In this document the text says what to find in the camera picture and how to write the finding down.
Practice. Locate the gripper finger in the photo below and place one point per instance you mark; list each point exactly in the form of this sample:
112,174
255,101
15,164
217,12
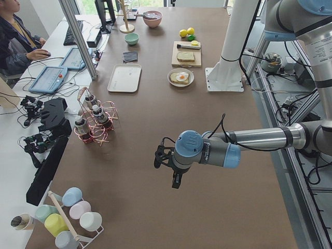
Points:
157,163
177,177

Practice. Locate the wooden cutting board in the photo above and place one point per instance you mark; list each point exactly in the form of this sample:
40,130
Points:
197,54

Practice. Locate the aluminium frame post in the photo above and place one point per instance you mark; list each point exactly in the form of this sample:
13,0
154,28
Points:
71,19

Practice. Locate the black keyboard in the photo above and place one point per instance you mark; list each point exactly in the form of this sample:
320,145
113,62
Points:
69,37

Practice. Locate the bottle in rack middle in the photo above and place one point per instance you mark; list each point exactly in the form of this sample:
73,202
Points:
99,114

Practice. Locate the white wire cup rack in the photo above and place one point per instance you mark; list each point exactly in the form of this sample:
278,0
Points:
84,237

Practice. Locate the yellow lemon right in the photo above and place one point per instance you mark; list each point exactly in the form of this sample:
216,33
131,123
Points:
190,31

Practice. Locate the pink cup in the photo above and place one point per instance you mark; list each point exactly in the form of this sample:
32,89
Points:
78,209

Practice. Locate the pink bowl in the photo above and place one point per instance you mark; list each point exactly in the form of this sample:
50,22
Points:
157,17

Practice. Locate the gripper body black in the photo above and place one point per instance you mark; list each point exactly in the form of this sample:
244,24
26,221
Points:
176,171

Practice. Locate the green bowl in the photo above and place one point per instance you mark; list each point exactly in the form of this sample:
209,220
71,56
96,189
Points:
131,38

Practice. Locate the blue teach pendant far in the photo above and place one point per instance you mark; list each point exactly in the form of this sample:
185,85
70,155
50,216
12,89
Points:
73,60

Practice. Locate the yellow lemon half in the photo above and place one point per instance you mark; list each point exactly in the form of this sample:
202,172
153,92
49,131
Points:
195,43

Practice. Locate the grey cup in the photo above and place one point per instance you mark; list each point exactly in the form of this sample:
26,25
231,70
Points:
65,240

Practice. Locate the yellow cup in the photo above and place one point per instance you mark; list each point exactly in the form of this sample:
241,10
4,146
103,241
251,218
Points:
55,224

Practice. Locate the copper wire bottle rack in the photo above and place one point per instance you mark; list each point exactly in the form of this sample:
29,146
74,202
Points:
97,132

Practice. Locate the bottle in rack front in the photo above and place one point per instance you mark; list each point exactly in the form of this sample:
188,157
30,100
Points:
80,125

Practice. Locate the black metal tongs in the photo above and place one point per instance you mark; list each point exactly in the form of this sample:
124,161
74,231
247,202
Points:
180,46

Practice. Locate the blue teach pendant near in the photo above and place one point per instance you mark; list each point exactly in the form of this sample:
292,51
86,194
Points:
49,80

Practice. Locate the green pot on shelf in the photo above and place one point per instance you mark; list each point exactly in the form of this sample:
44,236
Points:
271,62

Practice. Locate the bottle in rack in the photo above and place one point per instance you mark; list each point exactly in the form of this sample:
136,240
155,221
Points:
90,101
80,125
99,114

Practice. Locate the fried egg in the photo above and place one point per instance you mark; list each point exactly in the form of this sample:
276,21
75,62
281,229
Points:
182,76

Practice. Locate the black bar device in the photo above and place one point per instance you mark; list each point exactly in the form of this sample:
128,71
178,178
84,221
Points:
46,172

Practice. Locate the yellow lemon left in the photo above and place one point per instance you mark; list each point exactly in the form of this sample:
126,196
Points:
183,33

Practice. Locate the grey folded cloth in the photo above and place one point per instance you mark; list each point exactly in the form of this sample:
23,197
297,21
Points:
130,56

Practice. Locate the beige serving tray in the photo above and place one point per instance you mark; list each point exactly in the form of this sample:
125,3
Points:
124,78

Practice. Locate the white cup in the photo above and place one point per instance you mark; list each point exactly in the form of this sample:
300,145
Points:
91,221

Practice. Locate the green lime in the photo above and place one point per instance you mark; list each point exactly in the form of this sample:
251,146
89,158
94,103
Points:
191,37

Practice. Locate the bread slice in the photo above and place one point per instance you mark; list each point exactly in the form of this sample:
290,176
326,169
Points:
185,56
173,79

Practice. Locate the green cup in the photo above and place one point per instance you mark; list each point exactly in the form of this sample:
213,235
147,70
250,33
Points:
44,211

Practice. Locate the blue cup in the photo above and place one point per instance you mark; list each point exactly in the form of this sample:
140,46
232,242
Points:
72,196

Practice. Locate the wooden mug tree stand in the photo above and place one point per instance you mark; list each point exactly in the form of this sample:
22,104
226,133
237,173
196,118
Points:
126,28

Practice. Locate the blue teach pendant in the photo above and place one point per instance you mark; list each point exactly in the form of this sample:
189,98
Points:
73,60
49,80

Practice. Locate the paper cup with metal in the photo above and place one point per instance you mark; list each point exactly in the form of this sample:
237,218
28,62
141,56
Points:
23,222

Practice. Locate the black monitor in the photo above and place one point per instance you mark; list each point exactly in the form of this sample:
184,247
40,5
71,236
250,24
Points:
106,15

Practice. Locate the bottle in rack back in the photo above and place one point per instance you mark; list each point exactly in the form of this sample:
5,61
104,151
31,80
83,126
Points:
90,101

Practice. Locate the black gripper mount stand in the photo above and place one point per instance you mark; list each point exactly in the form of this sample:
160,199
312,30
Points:
53,119

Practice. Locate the white round plate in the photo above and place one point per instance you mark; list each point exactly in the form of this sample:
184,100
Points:
191,76

